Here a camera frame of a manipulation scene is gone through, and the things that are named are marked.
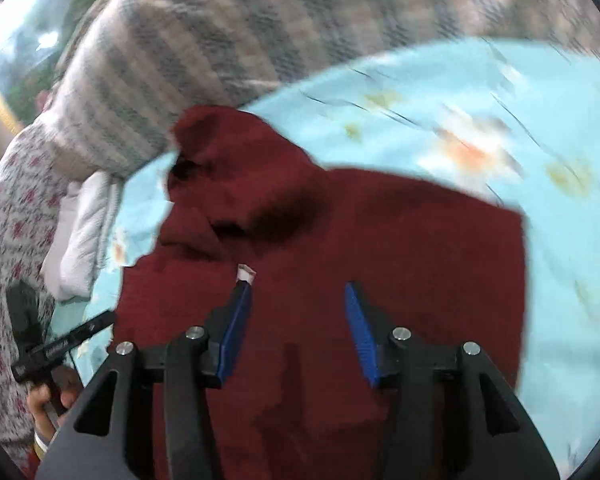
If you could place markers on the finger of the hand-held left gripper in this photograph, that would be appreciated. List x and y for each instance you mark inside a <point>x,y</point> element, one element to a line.
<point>92,329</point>

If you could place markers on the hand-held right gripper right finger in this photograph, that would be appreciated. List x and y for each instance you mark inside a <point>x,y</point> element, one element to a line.
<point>362,330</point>

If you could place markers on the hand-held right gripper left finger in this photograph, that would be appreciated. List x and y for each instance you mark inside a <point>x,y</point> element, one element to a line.
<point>235,325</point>

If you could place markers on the dark red knit sweater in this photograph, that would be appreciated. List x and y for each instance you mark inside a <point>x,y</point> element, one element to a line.
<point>380,230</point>

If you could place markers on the person's left forearm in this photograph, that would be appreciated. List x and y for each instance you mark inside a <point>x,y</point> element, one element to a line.
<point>41,444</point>

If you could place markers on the person's left hand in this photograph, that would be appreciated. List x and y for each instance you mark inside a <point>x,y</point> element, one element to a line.
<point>42,405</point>

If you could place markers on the white folded towel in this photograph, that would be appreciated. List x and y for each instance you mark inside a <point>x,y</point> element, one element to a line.
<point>85,240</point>

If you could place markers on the pink floral quilt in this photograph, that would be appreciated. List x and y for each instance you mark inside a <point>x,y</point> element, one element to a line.
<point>15,210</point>

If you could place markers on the gold framed flower painting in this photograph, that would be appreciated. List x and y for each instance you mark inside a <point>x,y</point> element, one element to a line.
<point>25,35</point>

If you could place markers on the plaid quilt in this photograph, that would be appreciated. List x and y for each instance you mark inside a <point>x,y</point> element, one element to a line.
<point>230,35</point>

